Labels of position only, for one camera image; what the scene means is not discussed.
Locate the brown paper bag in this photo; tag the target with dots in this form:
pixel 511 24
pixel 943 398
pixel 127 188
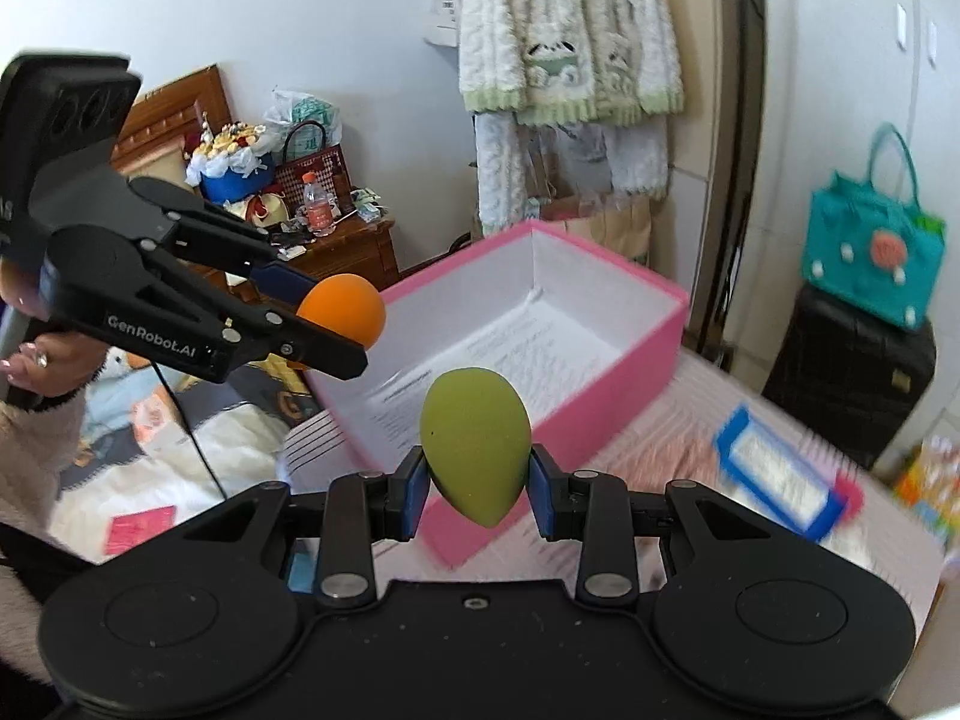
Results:
pixel 620 223

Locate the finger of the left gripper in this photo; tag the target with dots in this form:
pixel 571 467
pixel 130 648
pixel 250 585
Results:
pixel 133 294
pixel 203 234

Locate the blue wet wipes pack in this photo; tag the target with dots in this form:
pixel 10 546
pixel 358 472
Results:
pixel 788 488

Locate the pink cardboard box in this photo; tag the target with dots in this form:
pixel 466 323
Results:
pixel 641 313

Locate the orange makeup sponge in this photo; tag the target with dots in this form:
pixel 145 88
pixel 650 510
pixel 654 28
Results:
pixel 347 305

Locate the white canvas tote bag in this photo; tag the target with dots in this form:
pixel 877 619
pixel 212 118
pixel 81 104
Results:
pixel 442 23

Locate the teal felt tote bag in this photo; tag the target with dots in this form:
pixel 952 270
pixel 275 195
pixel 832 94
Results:
pixel 873 251

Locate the grey wardrobe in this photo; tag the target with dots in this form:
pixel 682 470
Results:
pixel 834 71

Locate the green makeup sponge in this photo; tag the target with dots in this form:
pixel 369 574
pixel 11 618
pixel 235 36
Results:
pixel 476 437

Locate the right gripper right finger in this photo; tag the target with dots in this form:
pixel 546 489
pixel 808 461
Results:
pixel 594 509

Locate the white knit cardigan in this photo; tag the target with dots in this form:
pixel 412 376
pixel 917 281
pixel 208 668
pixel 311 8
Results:
pixel 610 67

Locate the drink bottle pack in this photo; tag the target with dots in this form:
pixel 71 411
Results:
pixel 929 487

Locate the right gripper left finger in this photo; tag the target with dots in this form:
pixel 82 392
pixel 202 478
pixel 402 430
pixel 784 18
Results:
pixel 358 511

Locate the red woven basket bag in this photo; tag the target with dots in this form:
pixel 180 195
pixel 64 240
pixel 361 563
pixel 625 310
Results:
pixel 326 162

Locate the wooden nightstand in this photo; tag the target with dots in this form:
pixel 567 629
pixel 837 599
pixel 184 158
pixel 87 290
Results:
pixel 364 249

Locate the black suitcase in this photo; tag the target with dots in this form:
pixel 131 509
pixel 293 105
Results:
pixel 850 377

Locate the blue flower bouquet box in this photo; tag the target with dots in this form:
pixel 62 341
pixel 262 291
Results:
pixel 233 163

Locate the plastic water bottle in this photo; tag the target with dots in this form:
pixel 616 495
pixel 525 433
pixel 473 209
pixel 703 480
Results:
pixel 318 206

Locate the black clothes rack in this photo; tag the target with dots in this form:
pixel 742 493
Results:
pixel 738 109

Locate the wooden bed headboard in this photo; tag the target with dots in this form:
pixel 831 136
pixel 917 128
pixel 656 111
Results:
pixel 165 124

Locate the person left hand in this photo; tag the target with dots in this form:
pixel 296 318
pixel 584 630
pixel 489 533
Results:
pixel 56 363

